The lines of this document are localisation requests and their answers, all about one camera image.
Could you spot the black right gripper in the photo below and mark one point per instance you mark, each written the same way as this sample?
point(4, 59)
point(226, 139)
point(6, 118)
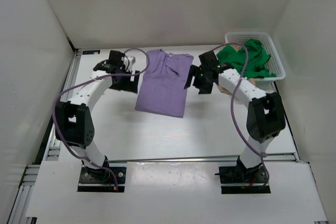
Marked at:
point(194, 72)

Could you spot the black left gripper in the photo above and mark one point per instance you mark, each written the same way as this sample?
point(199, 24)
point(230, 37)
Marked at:
point(131, 86)

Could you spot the purple t shirt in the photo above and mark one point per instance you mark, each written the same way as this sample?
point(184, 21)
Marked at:
point(162, 89)

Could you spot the green t shirt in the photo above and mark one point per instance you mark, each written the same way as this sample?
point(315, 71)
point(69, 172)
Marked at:
point(257, 59)

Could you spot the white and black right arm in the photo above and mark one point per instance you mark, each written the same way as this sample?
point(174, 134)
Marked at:
point(265, 113)

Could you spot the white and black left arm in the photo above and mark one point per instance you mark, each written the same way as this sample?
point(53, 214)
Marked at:
point(73, 120)

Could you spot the blue label sticker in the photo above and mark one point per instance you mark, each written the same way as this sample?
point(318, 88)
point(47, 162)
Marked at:
point(91, 52)

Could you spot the beige t shirt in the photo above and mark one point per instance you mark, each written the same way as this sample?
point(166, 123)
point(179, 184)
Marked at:
point(236, 48)

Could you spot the white plastic basket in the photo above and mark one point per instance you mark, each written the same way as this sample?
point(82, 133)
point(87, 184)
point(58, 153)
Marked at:
point(274, 64)

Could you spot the aluminium table edge rail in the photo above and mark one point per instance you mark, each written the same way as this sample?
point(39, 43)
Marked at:
point(271, 158)

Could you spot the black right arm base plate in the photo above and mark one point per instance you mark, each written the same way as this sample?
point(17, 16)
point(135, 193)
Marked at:
point(235, 181)

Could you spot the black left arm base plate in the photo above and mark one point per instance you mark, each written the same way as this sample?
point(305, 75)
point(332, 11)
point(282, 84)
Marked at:
point(101, 181)

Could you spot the aluminium left frame rail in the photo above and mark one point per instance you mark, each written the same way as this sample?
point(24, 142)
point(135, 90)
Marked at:
point(28, 86)

